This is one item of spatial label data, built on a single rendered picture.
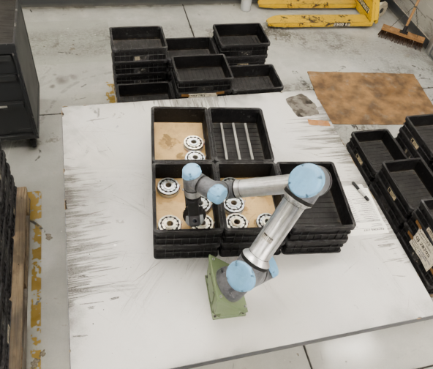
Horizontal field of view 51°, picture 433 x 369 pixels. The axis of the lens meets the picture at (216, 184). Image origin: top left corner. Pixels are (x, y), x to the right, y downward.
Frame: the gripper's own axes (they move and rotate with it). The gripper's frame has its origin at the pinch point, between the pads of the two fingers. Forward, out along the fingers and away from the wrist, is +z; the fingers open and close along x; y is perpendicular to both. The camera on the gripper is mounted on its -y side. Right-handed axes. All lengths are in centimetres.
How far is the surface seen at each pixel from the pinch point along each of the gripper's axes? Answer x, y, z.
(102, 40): 69, 275, 78
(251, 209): -27.6, 10.0, 5.4
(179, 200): 6.1, 16.1, 1.8
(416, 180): -151, 64, 64
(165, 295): 15.2, -25.6, 14.0
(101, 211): 44, 20, 11
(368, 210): -92, 17, 25
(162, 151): 12.9, 47.6, 1.0
